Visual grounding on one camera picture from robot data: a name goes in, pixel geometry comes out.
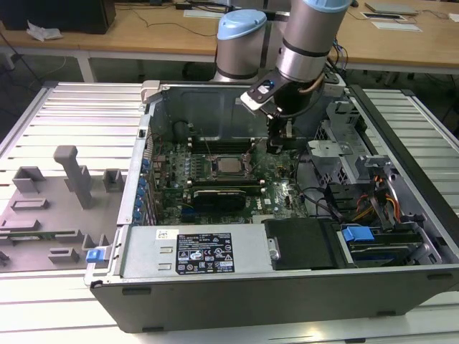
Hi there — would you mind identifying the silver metal drive cage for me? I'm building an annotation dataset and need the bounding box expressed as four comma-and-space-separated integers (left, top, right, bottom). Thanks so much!
306, 99, 392, 188

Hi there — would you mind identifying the white printed document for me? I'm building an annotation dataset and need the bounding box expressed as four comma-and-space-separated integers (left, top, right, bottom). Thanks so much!
370, 20, 423, 34

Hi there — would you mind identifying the orange yellow wire bundle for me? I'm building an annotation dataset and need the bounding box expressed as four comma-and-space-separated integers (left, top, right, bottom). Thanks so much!
352, 174, 402, 221

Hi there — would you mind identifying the grey parts rack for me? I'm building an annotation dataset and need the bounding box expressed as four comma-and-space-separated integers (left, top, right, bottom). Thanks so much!
0, 144, 128, 274

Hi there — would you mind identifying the black open PC case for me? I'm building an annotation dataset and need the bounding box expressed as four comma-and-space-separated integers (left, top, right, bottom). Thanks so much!
84, 80, 459, 334

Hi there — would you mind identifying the blue disk carrier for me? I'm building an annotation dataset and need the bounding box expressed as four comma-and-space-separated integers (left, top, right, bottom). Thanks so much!
341, 224, 422, 267

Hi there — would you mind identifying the black box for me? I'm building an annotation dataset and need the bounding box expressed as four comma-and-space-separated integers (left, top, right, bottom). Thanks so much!
0, 0, 117, 35

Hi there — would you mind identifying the silver laptop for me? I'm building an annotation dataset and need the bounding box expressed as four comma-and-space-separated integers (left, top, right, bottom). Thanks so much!
364, 0, 420, 16

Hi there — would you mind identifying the silver CPU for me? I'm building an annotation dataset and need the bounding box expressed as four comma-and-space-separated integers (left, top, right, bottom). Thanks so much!
217, 158, 240, 177

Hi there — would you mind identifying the grey power supply unit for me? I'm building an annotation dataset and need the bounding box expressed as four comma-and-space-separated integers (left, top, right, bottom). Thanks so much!
119, 224, 274, 280

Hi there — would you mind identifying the black plastic shroud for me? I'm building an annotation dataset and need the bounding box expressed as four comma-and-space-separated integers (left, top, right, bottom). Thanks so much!
262, 217, 337, 272

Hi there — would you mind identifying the CPU socket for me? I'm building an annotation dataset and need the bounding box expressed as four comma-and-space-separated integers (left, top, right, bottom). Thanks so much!
210, 153, 257, 181

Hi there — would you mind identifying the crumpled white paper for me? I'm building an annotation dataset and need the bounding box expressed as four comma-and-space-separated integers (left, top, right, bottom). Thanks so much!
26, 19, 65, 42

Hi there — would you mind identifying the grey case release handle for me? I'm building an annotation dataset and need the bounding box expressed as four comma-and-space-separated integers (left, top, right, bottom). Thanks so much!
140, 80, 170, 105

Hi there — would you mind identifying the wooden desk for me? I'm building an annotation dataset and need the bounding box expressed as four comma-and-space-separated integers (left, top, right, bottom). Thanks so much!
0, 0, 459, 76

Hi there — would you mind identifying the black graphics card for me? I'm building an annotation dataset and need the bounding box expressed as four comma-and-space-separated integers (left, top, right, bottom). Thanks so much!
192, 188, 249, 218

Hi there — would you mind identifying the black RAM stick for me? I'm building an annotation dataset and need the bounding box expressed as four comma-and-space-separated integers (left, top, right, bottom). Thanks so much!
189, 178, 262, 191

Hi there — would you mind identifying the blue cable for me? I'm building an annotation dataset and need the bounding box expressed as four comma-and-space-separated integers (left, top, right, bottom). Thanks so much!
332, 35, 349, 72

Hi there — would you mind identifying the green RAM stick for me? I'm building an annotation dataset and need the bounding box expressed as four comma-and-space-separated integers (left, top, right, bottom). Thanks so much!
0, 231, 78, 242

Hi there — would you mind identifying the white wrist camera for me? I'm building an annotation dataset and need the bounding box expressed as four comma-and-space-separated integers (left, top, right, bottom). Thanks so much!
239, 69, 281, 118

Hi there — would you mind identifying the black cable bundle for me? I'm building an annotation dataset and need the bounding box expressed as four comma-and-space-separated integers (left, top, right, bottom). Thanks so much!
295, 153, 346, 220

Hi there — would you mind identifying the green motherboard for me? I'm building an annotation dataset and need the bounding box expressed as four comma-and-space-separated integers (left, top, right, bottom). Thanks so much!
150, 138, 310, 226

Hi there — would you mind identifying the black cylinder capacitor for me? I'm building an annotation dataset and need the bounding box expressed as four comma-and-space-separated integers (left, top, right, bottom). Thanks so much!
173, 120, 190, 143

